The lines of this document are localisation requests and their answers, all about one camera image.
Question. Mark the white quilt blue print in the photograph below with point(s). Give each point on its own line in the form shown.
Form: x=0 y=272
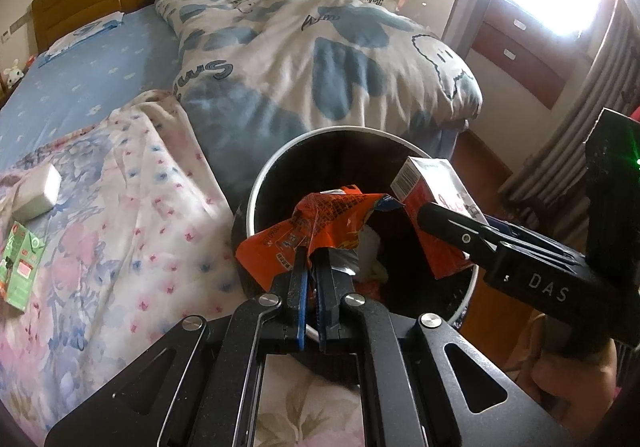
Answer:
x=325 y=52

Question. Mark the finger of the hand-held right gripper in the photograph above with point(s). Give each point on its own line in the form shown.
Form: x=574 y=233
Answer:
x=450 y=227
x=535 y=242

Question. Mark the white paper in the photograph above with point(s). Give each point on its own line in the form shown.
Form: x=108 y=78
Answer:
x=372 y=249

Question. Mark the white rabbit toy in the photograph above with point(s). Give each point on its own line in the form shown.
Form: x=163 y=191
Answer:
x=14 y=73

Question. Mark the grey patterned curtain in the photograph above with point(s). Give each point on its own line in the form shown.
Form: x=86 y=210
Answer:
x=575 y=152

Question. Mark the red brown drawer dresser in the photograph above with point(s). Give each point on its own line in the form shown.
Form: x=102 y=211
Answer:
x=525 y=42

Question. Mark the white knitted cup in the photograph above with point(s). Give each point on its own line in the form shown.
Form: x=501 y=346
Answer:
x=37 y=192

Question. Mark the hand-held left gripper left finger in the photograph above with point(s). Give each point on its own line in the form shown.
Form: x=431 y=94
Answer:
x=300 y=307

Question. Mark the small orange toy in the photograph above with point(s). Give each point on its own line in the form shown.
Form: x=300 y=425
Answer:
x=30 y=61

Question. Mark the pink floral blanket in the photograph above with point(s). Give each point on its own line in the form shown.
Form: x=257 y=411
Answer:
x=125 y=252

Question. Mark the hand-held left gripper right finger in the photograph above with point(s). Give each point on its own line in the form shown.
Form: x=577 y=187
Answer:
x=322 y=307

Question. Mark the blue dotted bed sheet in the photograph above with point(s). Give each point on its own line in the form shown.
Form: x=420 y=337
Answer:
x=75 y=97

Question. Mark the red white drink carton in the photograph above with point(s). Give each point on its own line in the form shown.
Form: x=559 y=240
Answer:
x=425 y=177

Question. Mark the long wall switch panel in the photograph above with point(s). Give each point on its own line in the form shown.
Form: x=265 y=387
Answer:
x=19 y=23

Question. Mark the orange red snack wrapper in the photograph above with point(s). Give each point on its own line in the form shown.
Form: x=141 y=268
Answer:
x=325 y=222

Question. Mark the blue white pillow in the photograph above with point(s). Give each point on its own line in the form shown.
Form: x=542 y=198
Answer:
x=80 y=37

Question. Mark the black waste bin white rim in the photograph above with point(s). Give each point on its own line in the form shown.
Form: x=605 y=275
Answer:
x=340 y=157

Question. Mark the person's right hand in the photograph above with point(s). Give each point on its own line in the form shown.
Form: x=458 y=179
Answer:
x=575 y=377

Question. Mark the green drink carton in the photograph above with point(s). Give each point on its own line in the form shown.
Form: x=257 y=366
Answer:
x=20 y=272

